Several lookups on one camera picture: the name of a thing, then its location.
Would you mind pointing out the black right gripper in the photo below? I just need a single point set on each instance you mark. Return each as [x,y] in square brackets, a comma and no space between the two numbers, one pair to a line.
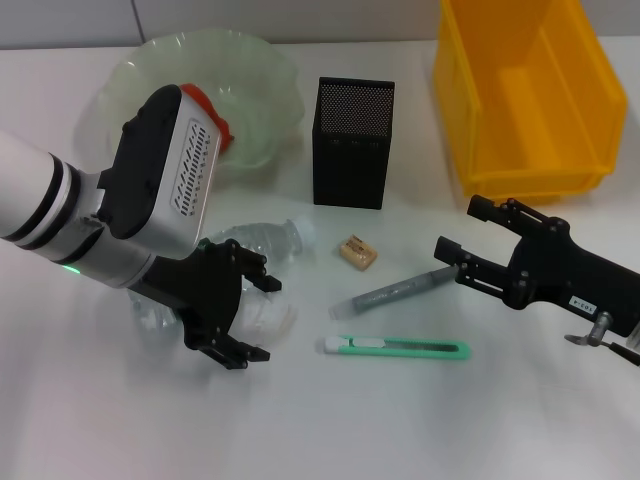
[560,270]

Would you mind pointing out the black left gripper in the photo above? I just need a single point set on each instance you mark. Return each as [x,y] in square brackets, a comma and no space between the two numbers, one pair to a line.
[210,290]

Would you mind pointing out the white paper ball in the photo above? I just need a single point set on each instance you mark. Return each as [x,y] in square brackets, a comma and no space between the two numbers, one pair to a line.
[265,315]

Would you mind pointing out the clear green-label water bottle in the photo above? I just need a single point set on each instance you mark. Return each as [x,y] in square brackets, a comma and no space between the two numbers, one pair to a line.
[280,240]

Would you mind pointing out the red object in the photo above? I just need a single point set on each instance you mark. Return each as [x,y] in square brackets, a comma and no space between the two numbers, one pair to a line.
[197,92]

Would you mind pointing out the grey marker pen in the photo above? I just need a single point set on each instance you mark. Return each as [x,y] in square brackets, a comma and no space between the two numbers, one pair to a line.
[390,292]

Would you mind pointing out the beige eraser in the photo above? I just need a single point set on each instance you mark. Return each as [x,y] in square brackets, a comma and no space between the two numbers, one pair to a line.
[357,252]

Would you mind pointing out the green utility knife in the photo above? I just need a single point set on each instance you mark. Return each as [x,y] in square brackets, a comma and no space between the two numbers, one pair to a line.
[415,348]

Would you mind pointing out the black mesh pen holder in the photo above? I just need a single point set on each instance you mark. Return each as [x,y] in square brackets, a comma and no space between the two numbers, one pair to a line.
[350,165]

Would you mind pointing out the pale green wavy fruit plate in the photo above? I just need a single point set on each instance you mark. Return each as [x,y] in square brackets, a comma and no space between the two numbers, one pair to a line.
[260,75]

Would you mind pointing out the yellow plastic bin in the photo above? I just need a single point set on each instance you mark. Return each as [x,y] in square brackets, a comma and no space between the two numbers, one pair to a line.
[540,125]

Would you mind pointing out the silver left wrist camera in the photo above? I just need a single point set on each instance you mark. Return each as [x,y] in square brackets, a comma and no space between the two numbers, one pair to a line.
[165,190]

